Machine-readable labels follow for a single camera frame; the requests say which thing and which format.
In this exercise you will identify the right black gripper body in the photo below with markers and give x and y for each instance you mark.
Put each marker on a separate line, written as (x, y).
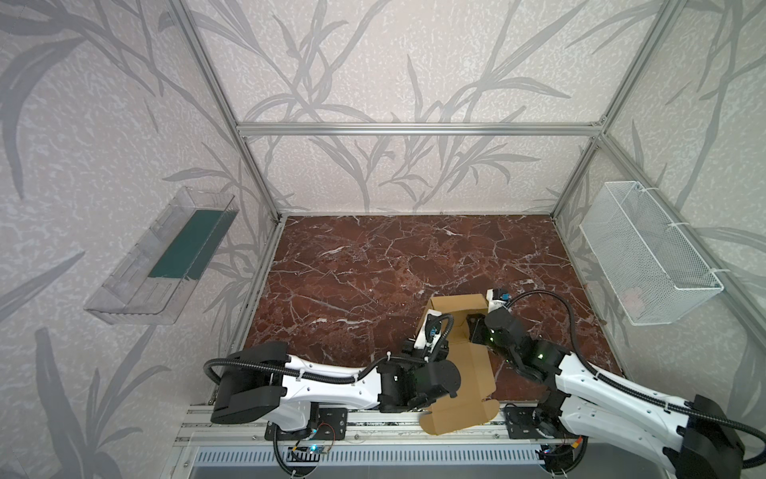
(479, 326)

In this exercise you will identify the brown cardboard box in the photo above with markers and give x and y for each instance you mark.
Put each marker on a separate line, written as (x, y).
(473, 404)

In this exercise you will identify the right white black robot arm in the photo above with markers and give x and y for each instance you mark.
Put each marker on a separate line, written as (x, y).
(690, 439)

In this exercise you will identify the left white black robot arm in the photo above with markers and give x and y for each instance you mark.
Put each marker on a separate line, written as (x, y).
(266, 381)

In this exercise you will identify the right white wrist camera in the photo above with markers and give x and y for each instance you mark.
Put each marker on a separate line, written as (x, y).
(497, 299)

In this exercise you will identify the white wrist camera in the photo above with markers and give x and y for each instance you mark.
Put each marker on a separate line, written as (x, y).
(497, 299)
(429, 332)

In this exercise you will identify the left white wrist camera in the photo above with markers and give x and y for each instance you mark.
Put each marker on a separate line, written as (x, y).
(429, 332)

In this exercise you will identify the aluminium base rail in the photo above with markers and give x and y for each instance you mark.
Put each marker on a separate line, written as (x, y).
(361, 428)

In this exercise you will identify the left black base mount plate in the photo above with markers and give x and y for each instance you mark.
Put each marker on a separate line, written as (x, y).
(329, 424)

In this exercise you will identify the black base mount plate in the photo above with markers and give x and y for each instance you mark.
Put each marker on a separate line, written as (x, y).
(530, 421)
(329, 424)

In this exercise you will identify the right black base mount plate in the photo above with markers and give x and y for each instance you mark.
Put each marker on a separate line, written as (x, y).
(530, 421)

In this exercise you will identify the white wire mesh basket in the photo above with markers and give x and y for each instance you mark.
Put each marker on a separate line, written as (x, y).
(657, 275)

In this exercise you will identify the aluminium cage frame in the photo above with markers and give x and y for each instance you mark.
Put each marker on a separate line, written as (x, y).
(598, 133)

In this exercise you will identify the clear plastic wall bin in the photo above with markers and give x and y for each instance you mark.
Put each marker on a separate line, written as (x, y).
(153, 283)

